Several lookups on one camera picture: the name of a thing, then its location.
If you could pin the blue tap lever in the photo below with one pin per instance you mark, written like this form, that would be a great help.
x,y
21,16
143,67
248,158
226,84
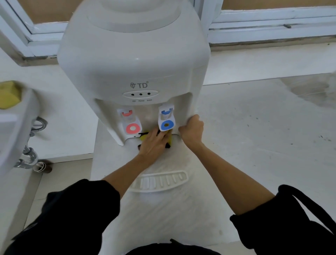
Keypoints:
x,y
166,125

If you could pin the white window frame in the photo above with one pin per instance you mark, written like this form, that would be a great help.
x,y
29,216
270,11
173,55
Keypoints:
x,y
262,31

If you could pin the person's left forearm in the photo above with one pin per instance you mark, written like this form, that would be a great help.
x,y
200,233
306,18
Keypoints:
x,y
128,176

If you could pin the person's left hand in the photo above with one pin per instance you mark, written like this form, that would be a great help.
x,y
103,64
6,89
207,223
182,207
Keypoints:
x,y
153,148

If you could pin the yellow sponge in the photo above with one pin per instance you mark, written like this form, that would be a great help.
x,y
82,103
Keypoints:
x,y
9,94

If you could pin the yellow grey cleaning cloth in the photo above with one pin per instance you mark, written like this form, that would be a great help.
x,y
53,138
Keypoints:
x,y
170,139

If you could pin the white drip tray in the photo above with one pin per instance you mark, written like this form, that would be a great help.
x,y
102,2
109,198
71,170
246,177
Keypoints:
x,y
160,181

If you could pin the brown cardboard window cover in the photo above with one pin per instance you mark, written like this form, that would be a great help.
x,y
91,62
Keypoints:
x,y
275,4
47,10

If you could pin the white water dispenser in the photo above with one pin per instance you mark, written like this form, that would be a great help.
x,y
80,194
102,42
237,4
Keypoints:
x,y
131,52

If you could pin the red tap lever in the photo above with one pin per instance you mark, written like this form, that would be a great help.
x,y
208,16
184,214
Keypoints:
x,y
132,128

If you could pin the white ceramic sink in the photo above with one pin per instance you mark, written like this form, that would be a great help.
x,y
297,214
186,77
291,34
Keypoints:
x,y
15,131

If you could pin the chrome sink pipes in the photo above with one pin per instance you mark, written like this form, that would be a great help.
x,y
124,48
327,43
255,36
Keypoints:
x,y
29,155

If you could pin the person's right forearm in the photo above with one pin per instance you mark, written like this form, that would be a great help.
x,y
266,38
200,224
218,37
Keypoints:
x,y
231,181

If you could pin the person's right hand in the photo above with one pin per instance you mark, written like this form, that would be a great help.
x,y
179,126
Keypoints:
x,y
193,132

